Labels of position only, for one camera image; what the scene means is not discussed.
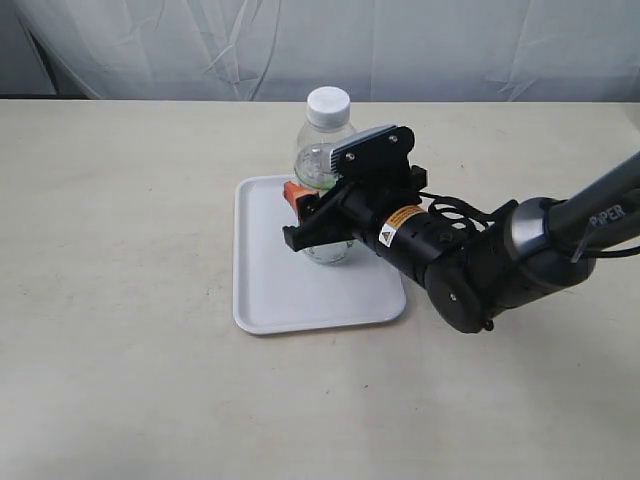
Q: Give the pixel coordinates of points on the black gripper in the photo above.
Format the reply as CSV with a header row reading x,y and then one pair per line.
x,y
349,211

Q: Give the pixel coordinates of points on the clear bottle with green label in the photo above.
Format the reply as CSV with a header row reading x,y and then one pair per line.
x,y
328,122

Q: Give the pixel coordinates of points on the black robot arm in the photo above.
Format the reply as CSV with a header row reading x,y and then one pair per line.
x,y
473,265

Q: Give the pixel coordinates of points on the white rectangular plastic tray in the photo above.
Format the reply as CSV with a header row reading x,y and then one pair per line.
x,y
276,290

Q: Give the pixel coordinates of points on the grey-white backdrop curtain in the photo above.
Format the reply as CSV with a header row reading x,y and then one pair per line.
x,y
280,50

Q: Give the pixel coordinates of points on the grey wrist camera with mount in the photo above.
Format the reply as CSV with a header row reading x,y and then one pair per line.
x,y
379,157

